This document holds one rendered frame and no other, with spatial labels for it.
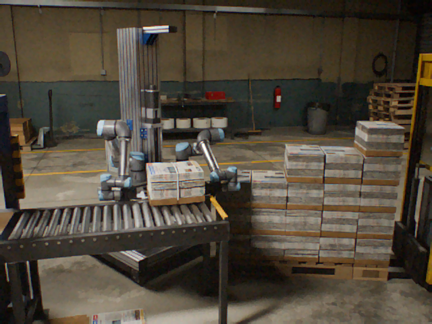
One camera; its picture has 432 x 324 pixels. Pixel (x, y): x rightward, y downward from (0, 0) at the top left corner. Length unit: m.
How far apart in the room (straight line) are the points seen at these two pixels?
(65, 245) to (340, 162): 2.08
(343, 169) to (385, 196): 0.41
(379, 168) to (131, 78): 2.11
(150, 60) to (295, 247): 1.96
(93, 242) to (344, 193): 1.96
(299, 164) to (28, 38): 7.52
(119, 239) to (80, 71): 7.42
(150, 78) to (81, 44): 6.19
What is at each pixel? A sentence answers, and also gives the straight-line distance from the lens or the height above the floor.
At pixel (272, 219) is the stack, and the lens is 3.40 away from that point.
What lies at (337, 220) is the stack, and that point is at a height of 0.52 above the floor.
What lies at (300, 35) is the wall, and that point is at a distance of 10.65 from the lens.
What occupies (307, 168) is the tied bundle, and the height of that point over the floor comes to 0.95.
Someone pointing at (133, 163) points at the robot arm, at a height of 0.97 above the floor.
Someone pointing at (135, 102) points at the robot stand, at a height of 1.43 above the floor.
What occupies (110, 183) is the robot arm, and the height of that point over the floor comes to 0.92.
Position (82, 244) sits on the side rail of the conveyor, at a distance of 2.50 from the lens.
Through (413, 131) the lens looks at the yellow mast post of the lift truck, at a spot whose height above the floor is 1.18.
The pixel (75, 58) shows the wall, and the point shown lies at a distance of 9.65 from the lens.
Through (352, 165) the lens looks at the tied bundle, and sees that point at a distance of 3.35.
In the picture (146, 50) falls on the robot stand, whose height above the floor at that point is 1.85.
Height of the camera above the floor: 1.78
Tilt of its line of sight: 14 degrees down
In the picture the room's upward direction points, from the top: straight up
